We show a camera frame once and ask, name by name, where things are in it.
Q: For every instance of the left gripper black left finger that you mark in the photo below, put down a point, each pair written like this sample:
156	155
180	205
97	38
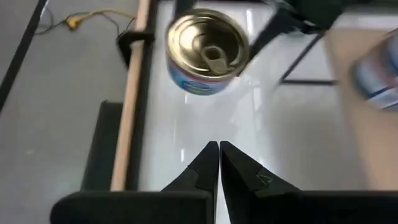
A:
202	174

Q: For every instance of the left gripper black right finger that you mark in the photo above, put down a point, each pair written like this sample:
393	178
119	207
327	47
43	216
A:
239	180

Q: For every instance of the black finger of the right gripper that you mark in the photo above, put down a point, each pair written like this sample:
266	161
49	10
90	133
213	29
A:
186	6
270	37

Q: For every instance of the black table clamp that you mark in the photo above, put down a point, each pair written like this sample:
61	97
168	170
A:
133	40

